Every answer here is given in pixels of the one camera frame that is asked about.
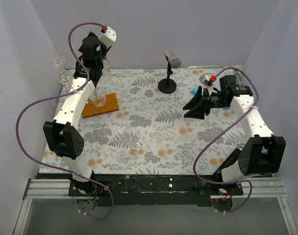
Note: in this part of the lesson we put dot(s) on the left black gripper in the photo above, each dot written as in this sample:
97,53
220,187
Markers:
90,71

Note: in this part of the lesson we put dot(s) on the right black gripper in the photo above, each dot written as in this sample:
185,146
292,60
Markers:
206,105

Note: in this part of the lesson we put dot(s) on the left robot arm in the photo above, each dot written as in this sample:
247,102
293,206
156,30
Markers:
62,133

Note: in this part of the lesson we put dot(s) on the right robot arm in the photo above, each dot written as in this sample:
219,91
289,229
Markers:
263,152

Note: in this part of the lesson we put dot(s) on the blue cylinder toy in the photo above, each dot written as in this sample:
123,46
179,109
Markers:
194,91

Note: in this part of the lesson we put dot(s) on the glitter microphone on stand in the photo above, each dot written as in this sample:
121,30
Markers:
174,61

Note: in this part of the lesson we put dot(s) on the floral tablecloth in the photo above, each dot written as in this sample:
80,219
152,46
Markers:
170,143

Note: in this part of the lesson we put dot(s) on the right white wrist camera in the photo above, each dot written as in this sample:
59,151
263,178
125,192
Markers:
208,82

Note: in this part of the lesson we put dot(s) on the gold wire wine glass rack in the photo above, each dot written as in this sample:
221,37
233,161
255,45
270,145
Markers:
90,110

